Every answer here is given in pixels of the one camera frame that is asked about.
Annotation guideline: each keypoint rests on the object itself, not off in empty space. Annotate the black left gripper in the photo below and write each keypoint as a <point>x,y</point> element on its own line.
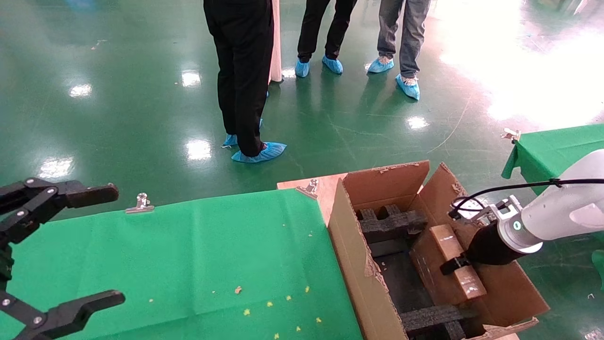
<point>4,264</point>

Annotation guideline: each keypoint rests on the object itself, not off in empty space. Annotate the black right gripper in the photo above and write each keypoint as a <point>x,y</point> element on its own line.
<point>490,248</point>

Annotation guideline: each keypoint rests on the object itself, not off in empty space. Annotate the small taped cardboard box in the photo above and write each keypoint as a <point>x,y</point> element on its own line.
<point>448,243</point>

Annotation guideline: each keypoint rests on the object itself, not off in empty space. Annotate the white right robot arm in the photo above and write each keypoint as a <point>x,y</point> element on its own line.
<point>566,208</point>

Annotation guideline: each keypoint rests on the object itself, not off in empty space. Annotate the large open cardboard carton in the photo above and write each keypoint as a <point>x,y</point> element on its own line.
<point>349,255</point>

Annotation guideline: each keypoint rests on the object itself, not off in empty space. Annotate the black foam insert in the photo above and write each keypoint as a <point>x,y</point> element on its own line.
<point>391,224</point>
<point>429,317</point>

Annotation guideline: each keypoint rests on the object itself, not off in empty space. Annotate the silver metal binder clip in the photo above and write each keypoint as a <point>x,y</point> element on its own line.
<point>307,189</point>
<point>511,135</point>
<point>139,204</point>

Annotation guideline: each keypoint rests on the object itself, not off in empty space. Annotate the green table cloth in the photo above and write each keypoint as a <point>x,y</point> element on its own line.
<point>557,146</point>

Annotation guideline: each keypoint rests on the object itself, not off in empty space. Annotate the person in blue jeans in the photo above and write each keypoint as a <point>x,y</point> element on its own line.
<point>410,33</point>

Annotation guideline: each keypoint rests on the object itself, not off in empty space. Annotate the person in black trousers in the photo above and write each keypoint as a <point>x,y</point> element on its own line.
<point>240,56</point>
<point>314,28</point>

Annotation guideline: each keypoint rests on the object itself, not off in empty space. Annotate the person in light trousers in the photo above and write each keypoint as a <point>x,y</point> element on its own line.
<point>275,42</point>

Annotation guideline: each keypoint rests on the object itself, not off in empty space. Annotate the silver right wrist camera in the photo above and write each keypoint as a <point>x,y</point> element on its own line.
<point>502,208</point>

